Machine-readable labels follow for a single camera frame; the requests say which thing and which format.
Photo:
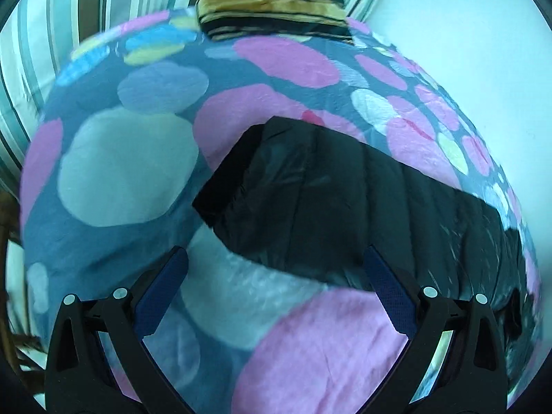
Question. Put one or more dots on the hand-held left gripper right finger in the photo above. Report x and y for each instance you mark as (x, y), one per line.
(390, 287)

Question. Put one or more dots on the black puffer jacket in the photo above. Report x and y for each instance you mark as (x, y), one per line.
(345, 189)

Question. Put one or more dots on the polka dot bed sheet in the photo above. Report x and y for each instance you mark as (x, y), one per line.
(129, 168)

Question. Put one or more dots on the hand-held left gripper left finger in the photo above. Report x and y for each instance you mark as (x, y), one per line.
(161, 287)

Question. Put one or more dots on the dark gold striped pillow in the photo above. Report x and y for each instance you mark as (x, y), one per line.
(267, 4)

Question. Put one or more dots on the brown wooden frame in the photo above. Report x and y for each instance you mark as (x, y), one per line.
(30, 371)

